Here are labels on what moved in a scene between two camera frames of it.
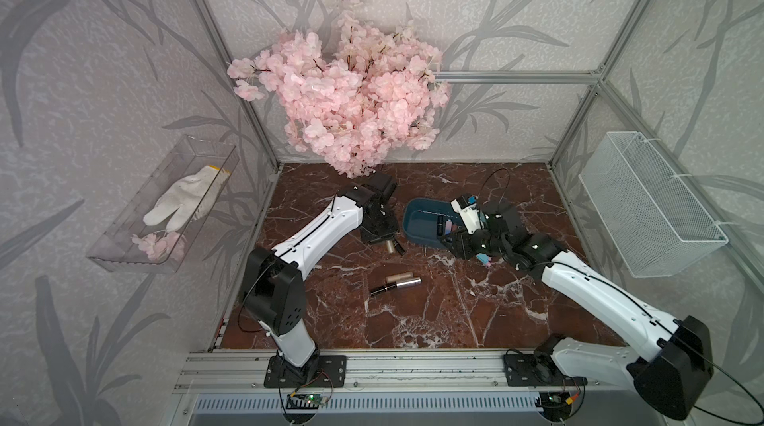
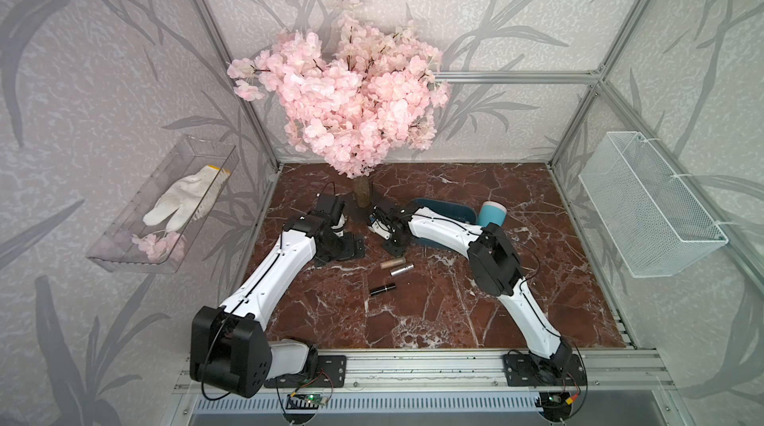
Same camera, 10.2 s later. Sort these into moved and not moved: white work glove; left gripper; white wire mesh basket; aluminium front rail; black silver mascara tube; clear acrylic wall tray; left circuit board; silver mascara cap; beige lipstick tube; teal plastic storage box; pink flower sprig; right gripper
Moved: left gripper; silver mascara cap; beige lipstick tube; right gripper
Not moved: teal plastic storage box; white work glove; pink flower sprig; white wire mesh basket; black silver mascara tube; aluminium front rail; clear acrylic wall tray; left circuit board
